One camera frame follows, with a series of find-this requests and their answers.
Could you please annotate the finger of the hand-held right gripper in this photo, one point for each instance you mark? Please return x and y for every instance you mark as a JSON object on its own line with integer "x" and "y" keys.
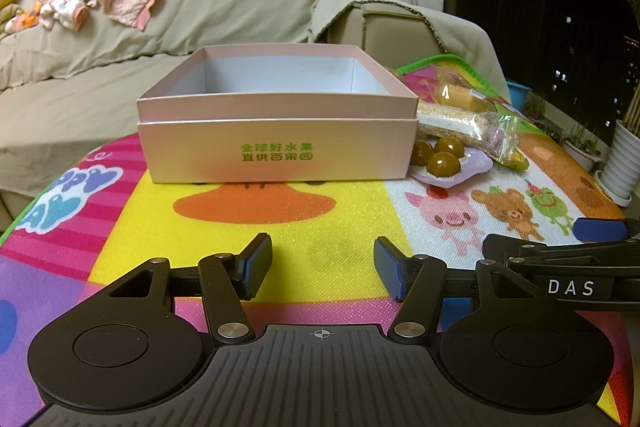
{"x": 600, "y": 229}
{"x": 500, "y": 247}

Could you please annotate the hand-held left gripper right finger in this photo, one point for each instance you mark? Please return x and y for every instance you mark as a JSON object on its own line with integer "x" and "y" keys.
{"x": 387, "y": 268}

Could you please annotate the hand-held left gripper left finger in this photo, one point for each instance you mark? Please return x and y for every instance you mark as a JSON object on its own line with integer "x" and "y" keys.
{"x": 256, "y": 268}

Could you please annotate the purple chocolate tray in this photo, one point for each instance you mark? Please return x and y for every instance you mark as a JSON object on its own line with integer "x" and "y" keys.
{"x": 465, "y": 169}

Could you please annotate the brown chocolate ball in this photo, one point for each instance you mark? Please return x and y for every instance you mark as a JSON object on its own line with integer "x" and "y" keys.
{"x": 449, "y": 146}
{"x": 421, "y": 152}
{"x": 442, "y": 166}

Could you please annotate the pink cardboard box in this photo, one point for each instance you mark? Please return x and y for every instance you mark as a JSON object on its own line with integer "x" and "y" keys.
{"x": 200, "y": 147}

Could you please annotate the long oat grain packet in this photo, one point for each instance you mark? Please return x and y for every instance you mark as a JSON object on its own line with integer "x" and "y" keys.
{"x": 445, "y": 121}

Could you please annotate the round bread packet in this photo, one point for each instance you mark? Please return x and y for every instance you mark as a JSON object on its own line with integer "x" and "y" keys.
{"x": 460, "y": 97}

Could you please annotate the white ribbed plant pot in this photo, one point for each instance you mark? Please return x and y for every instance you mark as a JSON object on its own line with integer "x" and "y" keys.
{"x": 622, "y": 162}

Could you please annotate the small white sprout planter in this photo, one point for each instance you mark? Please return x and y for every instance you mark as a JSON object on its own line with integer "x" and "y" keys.
{"x": 582, "y": 152}

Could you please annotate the colourful cartoon play mat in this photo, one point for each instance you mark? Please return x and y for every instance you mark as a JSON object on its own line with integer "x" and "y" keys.
{"x": 325, "y": 217}

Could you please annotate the yellow snack packet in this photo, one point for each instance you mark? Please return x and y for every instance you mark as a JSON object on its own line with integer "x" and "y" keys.
{"x": 517, "y": 161}

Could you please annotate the clear mixed grain bag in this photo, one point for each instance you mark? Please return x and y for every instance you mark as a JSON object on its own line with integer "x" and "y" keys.
{"x": 500, "y": 134}

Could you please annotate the blue plastic tub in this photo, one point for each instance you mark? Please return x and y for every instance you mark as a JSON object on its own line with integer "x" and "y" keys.
{"x": 517, "y": 94}

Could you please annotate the beige fringed throw blanket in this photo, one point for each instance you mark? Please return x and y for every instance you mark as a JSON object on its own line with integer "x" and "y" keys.
{"x": 450, "y": 37}

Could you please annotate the beige sofa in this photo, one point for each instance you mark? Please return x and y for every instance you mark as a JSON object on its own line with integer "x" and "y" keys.
{"x": 75, "y": 107}

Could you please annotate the pink floral baby garment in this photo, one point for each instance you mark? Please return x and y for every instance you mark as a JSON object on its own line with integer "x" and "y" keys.
{"x": 135, "y": 4}

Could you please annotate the white orange baby garment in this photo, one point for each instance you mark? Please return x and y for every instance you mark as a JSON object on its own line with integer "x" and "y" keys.
{"x": 70, "y": 7}

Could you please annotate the yellow plush toy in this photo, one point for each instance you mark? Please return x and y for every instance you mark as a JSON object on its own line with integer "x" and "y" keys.
{"x": 12, "y": 14}

